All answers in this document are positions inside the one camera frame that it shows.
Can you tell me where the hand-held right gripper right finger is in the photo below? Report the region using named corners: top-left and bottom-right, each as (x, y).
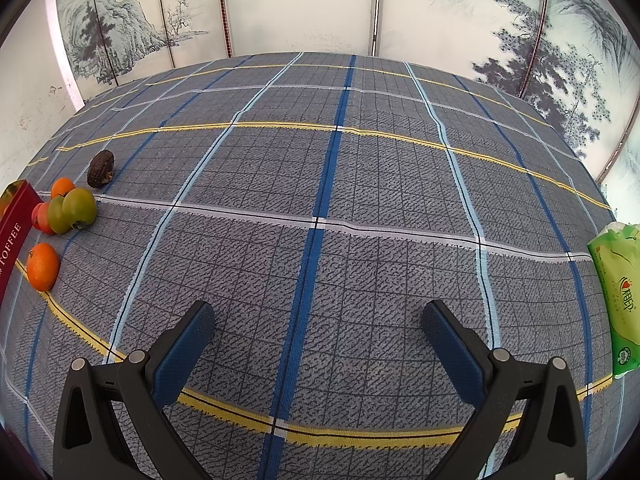
top-left (421, 299), bottom-right (588, 480)

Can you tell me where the grey plaid tablecloth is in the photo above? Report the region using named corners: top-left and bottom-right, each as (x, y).
top-left (0, 51), bottom-right (616, 480)

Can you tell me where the green persimmon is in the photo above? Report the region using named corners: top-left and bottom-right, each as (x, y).
top-left (47, 196), bottom-right (72, 235)
top-left (62, 187), bottom-right (97, 227)

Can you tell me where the painted folding screen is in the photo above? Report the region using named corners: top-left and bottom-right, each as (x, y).
top-left (50, 0), bottom-right (640, 211)

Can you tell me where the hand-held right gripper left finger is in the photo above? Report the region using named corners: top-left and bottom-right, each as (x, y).
top-left (52, 300), bottom-right (217, 480)

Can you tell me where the dark brown wrinkled fruit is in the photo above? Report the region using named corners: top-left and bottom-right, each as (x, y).
top-left (87, 150), bottom-right (116, 188)

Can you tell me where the green tissue packet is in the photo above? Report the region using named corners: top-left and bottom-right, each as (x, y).
top-left (586, 221), bottom-right (640, 380)

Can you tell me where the red-orange persimmon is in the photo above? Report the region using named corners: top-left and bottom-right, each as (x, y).
top-left (31, 202), bottom-right (55, 235)

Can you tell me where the red tin box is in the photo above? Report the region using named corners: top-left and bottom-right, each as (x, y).
top-left (0, 180), bottom-right (42, 306)

